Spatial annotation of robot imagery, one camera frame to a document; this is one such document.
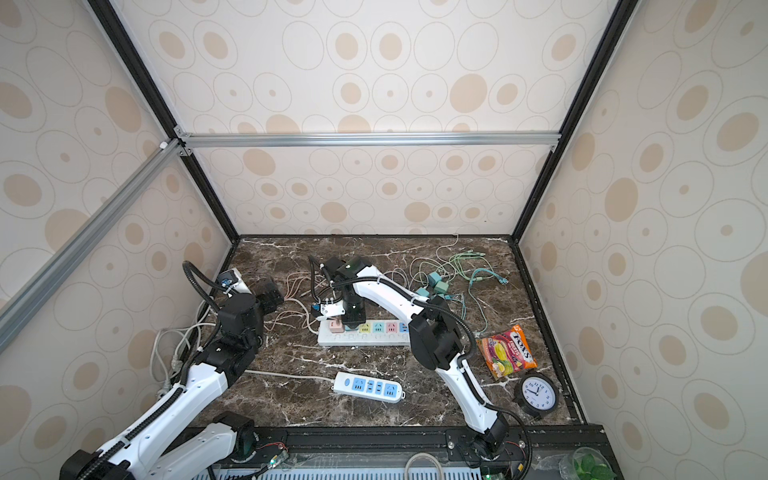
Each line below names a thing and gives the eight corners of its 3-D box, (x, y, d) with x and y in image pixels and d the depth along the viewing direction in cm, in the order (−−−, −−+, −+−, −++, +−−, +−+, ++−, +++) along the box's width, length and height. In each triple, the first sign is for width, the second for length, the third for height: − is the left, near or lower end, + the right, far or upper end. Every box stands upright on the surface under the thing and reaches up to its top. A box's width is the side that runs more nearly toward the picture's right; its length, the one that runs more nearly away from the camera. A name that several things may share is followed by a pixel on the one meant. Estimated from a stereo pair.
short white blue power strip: (332, 393, 84) (331, 389, 81) (338, 374, 87) (336, 370, 85) (403, 406, 82) (403, 403, 79) (406, 386, 85) (406, 382, 83)
